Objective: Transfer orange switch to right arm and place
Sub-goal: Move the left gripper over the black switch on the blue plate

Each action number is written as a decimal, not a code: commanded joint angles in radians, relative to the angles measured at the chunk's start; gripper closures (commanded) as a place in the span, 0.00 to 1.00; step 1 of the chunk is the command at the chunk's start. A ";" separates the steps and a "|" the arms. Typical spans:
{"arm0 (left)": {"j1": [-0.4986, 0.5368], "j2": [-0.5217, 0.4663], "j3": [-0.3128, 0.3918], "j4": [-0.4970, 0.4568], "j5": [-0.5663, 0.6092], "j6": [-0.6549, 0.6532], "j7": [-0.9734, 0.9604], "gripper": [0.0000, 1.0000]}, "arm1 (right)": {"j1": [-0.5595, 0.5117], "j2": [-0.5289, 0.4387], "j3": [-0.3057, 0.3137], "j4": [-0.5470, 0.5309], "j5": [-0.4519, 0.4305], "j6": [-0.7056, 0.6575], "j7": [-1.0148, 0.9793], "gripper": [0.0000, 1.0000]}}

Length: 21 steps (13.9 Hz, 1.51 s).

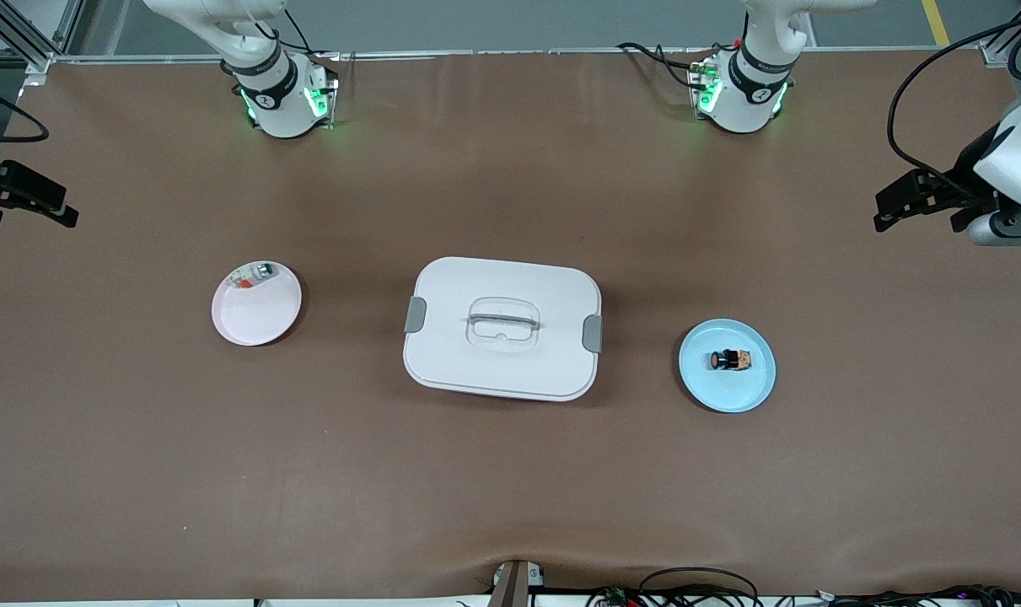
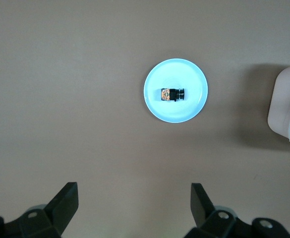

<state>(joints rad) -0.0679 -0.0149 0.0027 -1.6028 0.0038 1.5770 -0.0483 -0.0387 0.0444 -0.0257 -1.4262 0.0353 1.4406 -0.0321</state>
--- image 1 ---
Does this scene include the white lidded storage box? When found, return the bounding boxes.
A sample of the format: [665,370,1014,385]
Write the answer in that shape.
[402,256,604,402]

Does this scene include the brown camera mount post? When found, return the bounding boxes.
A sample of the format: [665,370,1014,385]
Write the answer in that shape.
[486,559,546,607]

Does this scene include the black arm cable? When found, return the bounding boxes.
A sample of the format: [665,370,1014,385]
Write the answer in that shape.
[888,7,1021,191]
[0,80,51,143]

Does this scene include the black looped cable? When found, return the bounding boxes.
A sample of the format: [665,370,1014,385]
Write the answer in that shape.
[638,567,760,607]

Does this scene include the black cable bundle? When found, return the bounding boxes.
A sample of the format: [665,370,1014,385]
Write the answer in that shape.
[814,583,1021,607]

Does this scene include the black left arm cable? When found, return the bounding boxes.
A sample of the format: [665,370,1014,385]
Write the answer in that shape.
[888,7,1021,191]

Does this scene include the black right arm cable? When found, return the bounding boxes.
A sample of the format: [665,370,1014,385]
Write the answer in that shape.
[0,80,51,143]

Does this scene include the light blue round plate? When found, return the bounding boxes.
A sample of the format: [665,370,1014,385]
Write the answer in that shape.
[679,318,777,414]

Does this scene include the grey lid handle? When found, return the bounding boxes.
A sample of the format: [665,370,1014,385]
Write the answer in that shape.
[467,313,542,331]

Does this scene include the pink round plate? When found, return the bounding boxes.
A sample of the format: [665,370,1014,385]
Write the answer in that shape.
[212,261,303,347]

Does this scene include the black base cables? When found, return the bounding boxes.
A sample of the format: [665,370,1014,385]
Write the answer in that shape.
[615,40,717,94]

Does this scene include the brown table cover sheet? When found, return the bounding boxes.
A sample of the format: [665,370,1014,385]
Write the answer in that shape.
[0,49,1021,601]

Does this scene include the silver table edge rail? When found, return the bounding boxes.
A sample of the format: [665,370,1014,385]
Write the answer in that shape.
[51,46,987,65]

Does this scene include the aluminium frame profile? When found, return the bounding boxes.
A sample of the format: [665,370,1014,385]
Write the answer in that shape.
[980,0,1021,68]
[0,0,85,78]

